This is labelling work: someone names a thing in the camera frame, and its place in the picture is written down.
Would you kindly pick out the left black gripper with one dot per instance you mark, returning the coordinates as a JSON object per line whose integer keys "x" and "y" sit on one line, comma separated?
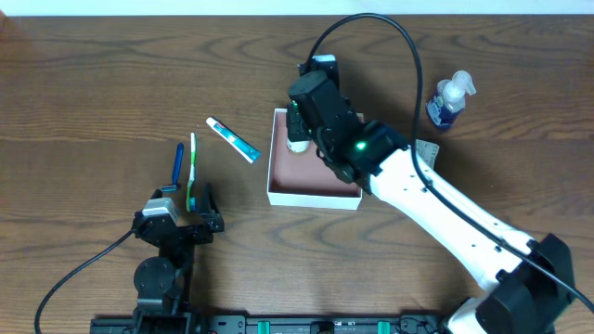
{"x": 187, "y": 226}

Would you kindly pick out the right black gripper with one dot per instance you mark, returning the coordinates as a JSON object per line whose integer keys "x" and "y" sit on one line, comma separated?
{"x": 298, "y": 126}

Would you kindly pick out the white Pantene tube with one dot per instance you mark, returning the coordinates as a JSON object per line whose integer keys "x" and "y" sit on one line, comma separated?
{"x": 298, "y": 147}

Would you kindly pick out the small green toothpaste tube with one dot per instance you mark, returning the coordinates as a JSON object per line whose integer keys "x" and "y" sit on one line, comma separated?
{"x": 247, "y": 151}

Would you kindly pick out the green white sachet pack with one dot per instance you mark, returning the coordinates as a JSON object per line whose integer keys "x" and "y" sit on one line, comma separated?
{"x": 427, "y": 151}

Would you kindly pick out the blue foam soap pump bottle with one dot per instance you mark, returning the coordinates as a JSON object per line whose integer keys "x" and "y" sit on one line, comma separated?
{"x": 448, "y": 100}

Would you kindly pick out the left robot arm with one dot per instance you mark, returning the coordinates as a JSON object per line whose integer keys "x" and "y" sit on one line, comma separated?
{"x": 163, "y": 281}

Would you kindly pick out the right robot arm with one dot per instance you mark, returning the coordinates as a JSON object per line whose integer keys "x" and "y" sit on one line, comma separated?
{"x": 526, "y": 282}

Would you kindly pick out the blue disposable razor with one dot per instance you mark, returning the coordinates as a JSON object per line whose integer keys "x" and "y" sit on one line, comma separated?
{"x": 178, "y": 159}

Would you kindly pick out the green white toothbrush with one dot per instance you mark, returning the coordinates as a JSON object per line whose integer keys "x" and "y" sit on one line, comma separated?
{"x": 191, "y": 201}

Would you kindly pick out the white cardboard box pink interior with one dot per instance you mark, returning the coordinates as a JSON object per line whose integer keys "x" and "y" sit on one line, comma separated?
{"x": 302, "y": 179}

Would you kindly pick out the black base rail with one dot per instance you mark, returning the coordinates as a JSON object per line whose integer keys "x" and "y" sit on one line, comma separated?
{"x": 240, "y": 324}

